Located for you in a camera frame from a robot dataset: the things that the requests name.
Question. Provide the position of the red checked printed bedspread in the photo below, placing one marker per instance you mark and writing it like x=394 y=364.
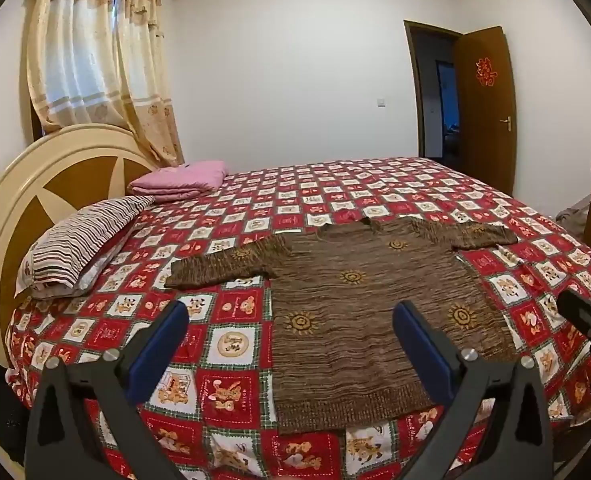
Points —
x=235 y=270

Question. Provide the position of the dark cloth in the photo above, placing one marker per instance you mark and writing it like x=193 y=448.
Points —
x=0 y=410

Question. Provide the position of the brown wooden door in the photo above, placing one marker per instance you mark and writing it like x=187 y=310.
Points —
x=485 y=125

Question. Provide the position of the grey cloth heap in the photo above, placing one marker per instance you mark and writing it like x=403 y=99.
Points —
x=573 y=215

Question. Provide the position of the cream and brown headboard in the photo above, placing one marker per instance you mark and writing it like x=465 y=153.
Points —
x=5 y=195

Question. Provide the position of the striped pillow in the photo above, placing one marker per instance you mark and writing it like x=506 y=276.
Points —
x=75 y=245

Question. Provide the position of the folded pink blanket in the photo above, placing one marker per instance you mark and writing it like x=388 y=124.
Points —
x=180 y=177

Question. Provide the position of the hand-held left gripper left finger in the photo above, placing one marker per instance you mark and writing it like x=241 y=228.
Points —
x=158 y=345

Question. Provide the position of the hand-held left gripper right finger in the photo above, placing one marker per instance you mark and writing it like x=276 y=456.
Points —
x=423 y=347

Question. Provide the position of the red paper door decoration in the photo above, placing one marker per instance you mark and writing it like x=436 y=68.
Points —
x=487 y=71

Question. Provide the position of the dark door frame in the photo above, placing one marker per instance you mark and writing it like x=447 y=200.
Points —
x=415 y=90

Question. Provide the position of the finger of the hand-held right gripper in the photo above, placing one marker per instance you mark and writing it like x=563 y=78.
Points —
x=583 y=310

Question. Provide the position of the brown knitted sweater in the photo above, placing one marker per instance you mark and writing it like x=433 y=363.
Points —
x=355 y=310

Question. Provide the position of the cream patterned curtain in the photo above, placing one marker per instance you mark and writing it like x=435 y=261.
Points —
x=135 y=85

